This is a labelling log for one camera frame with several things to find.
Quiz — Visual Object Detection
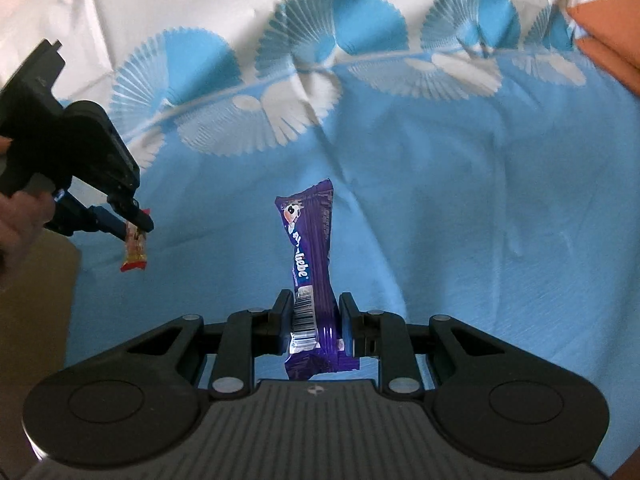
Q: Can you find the purple snack bar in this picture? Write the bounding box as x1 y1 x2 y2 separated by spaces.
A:
274 178 361 382

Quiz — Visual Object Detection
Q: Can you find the person's left hand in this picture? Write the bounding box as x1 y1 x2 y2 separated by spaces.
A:
0 137 57 277

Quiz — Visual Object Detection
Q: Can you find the blue fan print sheet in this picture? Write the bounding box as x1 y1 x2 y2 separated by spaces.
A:
0 0 640 461

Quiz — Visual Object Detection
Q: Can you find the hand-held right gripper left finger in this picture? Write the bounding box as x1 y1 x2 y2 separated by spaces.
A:
125 289 296 396

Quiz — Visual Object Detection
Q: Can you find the orange cushion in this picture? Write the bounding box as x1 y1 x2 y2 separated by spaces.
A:
566 0 640 97

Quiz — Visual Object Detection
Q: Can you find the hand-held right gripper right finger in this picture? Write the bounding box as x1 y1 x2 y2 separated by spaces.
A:
339 291 506 396

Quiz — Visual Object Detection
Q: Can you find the brown cardboard box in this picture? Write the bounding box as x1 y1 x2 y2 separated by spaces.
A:
0 237 83 466

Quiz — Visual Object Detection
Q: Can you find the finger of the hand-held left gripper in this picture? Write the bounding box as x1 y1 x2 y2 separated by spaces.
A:
45 187 128 241
107 195 154 233

